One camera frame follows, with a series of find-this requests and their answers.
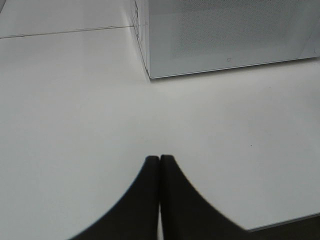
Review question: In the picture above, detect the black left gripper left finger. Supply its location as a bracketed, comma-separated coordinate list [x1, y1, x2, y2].
[72, 156, 160, 240]

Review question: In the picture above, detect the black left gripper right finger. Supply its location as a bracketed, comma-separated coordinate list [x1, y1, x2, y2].
[159, 155, 250, 240]

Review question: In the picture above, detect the white microwave door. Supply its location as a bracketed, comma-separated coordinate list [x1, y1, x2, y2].
[147, 0, 320, 80]

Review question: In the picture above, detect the white microwave oven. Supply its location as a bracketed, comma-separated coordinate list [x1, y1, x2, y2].
[129, 0, 320, 80]

